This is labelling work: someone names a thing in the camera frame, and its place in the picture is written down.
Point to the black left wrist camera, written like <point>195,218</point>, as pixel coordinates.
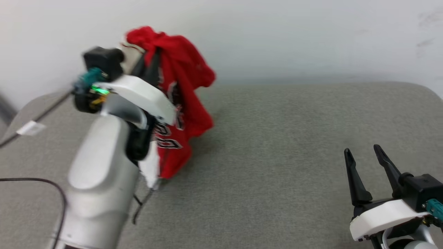
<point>104,62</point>

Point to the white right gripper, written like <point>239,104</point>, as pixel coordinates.
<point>384,216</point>

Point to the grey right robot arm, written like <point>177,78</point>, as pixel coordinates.
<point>422,242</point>

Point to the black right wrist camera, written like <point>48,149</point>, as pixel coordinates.
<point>420,190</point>

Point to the grey fabric sofa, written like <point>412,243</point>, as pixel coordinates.
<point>277,155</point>

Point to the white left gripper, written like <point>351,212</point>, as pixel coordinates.
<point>145,95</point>

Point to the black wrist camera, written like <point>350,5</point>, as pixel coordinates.
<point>420,190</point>
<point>104,62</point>

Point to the red jersey garment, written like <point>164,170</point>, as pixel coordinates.
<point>183,69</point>

